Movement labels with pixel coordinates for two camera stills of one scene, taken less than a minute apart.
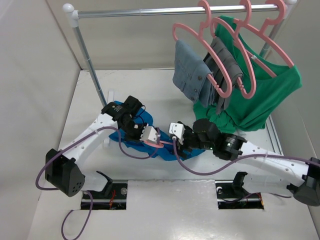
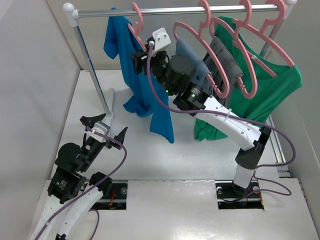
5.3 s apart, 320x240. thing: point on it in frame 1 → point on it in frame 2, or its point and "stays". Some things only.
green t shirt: [244, 107] stays
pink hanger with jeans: [201, 35] stays
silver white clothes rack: [74, 15] stays
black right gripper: [182, 146] → [139, 60]
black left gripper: [137, 138] → [92, 119]
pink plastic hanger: [160, 145] → [136, 30]
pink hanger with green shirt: [281, 6] stays
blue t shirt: [152, 147] → [146, 97]
